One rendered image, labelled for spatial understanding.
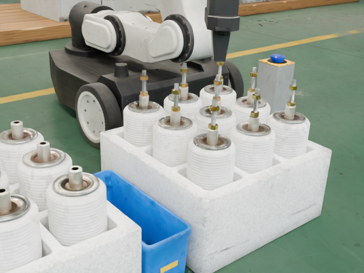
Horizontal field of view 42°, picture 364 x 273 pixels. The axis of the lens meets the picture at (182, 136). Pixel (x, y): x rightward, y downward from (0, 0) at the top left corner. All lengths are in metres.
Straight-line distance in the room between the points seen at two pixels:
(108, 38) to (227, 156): 0.87
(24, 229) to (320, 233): 0.70
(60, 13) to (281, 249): 2.29
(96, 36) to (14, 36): 1.18
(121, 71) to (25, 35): 1.48
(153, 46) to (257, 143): 0.60
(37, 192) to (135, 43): 0.87
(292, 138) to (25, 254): 0.62
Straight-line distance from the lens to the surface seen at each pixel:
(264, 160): 1.02
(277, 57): 1.32
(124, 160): 1.10
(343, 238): 1.18
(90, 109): 1.50
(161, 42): 1.44
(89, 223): 0.79
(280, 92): 1.33
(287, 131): 1.07
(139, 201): 1.04
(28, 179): 0.87
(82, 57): 1.89
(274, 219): 1.08
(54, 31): 2.97
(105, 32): 1.69
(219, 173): 0.93
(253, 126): 1.01
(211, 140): 0.94
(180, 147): 1.00
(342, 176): 1.45
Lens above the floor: 0.64
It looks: 24 degrees down
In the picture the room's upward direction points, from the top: 2 degrees clockwise
